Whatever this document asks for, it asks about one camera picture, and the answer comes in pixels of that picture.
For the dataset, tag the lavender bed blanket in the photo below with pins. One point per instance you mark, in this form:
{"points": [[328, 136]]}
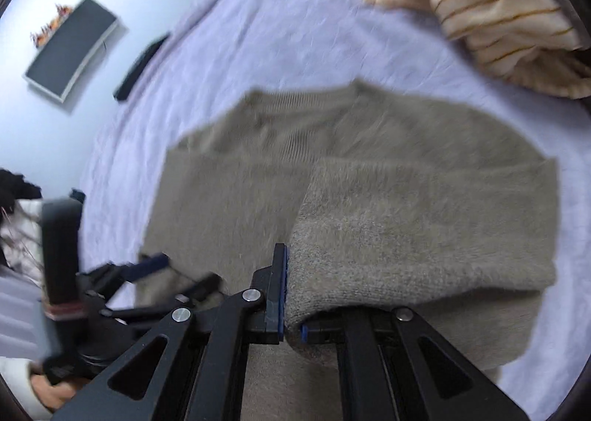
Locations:
{"points": [[277, 33]]}

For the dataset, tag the taupe fuzzy sweater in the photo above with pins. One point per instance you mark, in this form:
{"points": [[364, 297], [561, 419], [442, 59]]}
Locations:
{"points": [[369, 199]]}

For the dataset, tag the cream striped fleece garment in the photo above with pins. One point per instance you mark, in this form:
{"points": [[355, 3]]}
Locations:
{"points": [[498, 19]]}

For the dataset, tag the dark wall panel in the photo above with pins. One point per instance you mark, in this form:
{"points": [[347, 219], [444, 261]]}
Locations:
{"points": [[74, 47]]}

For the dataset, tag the person's body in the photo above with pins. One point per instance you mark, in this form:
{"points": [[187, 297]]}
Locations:
{"points": [[16, 301]]}

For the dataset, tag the orange wall decoration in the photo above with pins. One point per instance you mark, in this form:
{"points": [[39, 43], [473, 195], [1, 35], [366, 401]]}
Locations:
{"points": [[48, 26]]}

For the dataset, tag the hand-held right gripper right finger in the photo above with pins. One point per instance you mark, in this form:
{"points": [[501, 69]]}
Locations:
{"points": [[323, 336]]}

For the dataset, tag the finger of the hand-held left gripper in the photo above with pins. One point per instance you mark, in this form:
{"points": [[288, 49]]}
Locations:
{"points": [[147, 264], [203, 287]]}

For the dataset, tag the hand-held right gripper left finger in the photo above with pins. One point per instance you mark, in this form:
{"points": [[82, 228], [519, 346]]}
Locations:
{"points": [[278, 305]]}

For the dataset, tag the person's left hand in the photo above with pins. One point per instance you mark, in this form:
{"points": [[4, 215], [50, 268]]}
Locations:
{"points": [[51, 392]]}

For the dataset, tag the black flat device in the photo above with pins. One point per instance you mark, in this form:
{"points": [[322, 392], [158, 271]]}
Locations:
{"points": [[141, 68]]}

